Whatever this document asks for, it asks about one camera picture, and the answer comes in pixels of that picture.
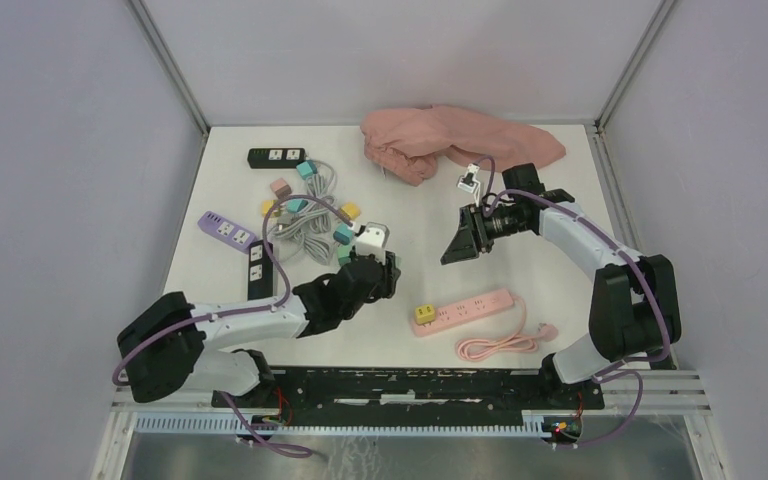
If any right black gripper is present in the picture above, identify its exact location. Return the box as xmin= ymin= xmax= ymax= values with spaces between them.
xmin=441 ymin=202 xmax=529 ymax=264

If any yellow adapter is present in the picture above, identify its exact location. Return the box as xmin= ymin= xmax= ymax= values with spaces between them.
xmin=414 ymin=304 xmax=436 ymax=325
xmin=338 ymin=202 xmax=361 ymax=223
xmin=260 ymin=200 xmax=281 ymax=218

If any pink power strip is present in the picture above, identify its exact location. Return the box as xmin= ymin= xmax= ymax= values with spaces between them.
xmin=408 ymin=288 xmax=515 ymax=338

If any teal plug adapter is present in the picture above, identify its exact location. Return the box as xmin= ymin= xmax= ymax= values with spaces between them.
xmin=296 ymin=160 xmax=318 ymax=181

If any purple power strip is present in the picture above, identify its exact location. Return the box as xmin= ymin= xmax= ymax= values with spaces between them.
xmin=197 ymin=211 xmax=259 ymax=253

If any black power strip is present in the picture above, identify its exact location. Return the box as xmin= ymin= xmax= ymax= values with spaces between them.
xmin=247 ymin=148 xmax=307 ymax=169
xmin=246 ymin=240 xmax=276 ymax=300

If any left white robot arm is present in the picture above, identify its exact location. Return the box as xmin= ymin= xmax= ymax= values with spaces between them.
xmin=112 ymin=251 xmax=401 ymax=407

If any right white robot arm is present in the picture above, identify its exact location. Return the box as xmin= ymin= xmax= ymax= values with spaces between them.
xmin=440 ymin=163 xmax=682 ymax=408

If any pink cloth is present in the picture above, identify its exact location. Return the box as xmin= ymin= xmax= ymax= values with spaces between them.
xmin=360 ymin=105 xmax=567 ymax=186

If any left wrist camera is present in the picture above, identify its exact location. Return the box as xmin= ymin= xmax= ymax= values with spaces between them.
xmin=352 ymin=222 xmax=389 ymax=264

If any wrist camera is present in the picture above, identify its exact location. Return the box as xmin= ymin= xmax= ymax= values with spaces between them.
xmin=457 ymin=163 xmax=481 ymax=195
xmin=352 ymin=222 xmax=389 ymax=264

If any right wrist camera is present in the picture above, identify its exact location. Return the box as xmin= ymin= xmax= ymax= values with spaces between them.
xmin=457 ymin=163 xmax=481 ymax=195

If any grey cable bundle centre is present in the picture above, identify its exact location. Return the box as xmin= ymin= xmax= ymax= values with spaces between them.
xmin=271 ymin=198 xmax=339 ymax=266

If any grey cable of back strip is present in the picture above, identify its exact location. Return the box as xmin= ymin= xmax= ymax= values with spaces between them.
xmin=264 ymin=185 xmax=338 ymax=263

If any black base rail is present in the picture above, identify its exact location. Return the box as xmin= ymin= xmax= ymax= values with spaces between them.
xmin=211 ymin=366 xmax=605 ymax=438

